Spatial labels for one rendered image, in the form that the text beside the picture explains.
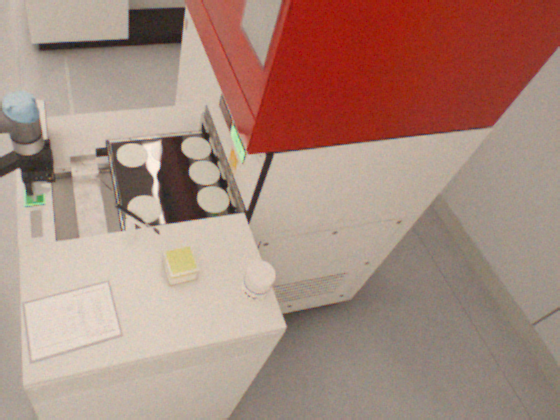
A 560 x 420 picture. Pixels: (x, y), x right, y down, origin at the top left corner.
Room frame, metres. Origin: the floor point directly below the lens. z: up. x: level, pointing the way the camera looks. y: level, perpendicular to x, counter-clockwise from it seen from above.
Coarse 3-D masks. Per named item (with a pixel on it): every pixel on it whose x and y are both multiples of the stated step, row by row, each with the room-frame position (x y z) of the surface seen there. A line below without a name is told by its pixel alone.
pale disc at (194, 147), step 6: (192, 138) 1.15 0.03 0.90; (198, 138) 1.15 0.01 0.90; (186, 144) 1.12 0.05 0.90; (192, 144) 1.12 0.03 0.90; (198, 144) 1.13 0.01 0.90; (204, 144) 1.13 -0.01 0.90; (186, 150) 1.09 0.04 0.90; (192, 150) 1.10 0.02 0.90; (198, 150) 1.10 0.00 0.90; (204, 150) 1.11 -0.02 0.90; (210, 150) 1.11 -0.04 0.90; (192, 156) 1.07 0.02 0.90; (198, 156) 1.07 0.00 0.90; (204, 156) 1.08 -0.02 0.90
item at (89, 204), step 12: (84, 180) 0.91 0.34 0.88; (96, 180) 0.92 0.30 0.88; (84, 192) 0.86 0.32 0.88; (96, 192) 0.87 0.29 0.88; (84, 204) 0.82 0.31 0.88; (96, 204) 0.83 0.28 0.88; (84, 216) 0.78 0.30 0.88; (96, 216) 0.79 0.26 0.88; (84, 228) 0.74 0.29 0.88; (96, 228) 0.75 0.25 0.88
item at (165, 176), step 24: (120, 144) 1.06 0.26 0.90; (144, 144) 1.08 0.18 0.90; (168, 144) 1.10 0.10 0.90; (120, 168) 0.96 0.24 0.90; (144, 168) 0.98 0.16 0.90; (168, 168) 1.00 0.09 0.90; (120, 192) 0.87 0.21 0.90; (144, 192) 0.89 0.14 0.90; (168, 192) 0.90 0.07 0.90; (192, 192) 0.92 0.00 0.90; (168, 216) 0.82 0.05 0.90; (192, 216) 0.83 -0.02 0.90; (216, 216) 0.85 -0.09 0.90
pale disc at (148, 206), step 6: (138, 198) 0.86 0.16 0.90; (144, 198) 0.87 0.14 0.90; (150, 198) 0.87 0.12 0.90; (132, 204) 0.84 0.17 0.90; (138, 204) 0.84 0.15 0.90; (144, 204) 0.84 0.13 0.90; (150, 204) 0.85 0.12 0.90; (156, 204) 0.85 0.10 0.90; (138, 210) 0.82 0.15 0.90; (144, 210) 0.82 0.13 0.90; (150, 210) 0.83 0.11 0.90; (156, 210) 0.83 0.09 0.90; (144, 216) 0.80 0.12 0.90; (150, 216) 0.81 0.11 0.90; (156, 216) 0.81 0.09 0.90
